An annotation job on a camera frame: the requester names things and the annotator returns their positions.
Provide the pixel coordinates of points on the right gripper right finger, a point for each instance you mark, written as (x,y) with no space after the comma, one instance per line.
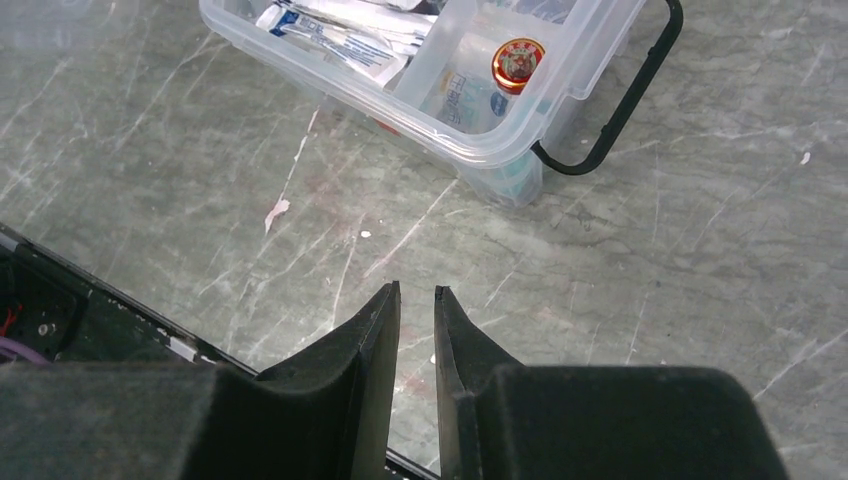
(501,419)

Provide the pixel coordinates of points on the teal packaged item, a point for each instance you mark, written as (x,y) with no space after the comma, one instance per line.
(376,39)

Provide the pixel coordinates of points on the clear medicine kit box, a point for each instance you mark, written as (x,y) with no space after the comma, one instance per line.
(516,183)

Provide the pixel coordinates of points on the clear divided organizer tray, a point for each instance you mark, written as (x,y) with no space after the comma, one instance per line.
(579,38)

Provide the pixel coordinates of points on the small red balm tin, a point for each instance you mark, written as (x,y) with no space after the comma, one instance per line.
(514,63)

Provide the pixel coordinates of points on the black front rail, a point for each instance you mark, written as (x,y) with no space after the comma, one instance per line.
(54,313)

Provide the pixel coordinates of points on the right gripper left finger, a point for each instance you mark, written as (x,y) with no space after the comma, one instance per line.
(320,414)

